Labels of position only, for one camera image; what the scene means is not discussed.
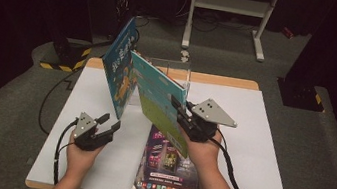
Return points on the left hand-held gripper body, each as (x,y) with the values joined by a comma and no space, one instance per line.
(90,138)

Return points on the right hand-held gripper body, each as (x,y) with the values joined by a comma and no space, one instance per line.
(202,126)

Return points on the light blue green picture book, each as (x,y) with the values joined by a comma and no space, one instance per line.
(158,103)

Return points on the clear acrylic book rack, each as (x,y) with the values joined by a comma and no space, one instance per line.
(186,77)

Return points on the dark blue picture book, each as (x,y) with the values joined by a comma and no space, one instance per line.
(120,67)

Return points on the purple paperback book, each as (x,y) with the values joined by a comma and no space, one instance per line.
(165,168)

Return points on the person's left hand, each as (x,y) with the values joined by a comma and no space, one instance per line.
(80,162)

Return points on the person's right hand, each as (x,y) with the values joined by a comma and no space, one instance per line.
(203,153)

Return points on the wooden table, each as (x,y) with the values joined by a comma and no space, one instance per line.
(225,81)

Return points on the small white floor object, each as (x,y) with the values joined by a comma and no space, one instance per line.
(185,56)

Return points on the yellow striped black stand base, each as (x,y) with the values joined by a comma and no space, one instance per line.
(67,56)

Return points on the white metal stand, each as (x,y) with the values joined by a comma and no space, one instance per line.
(230,4)

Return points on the small red object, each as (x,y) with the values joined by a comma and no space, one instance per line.
(287,32)

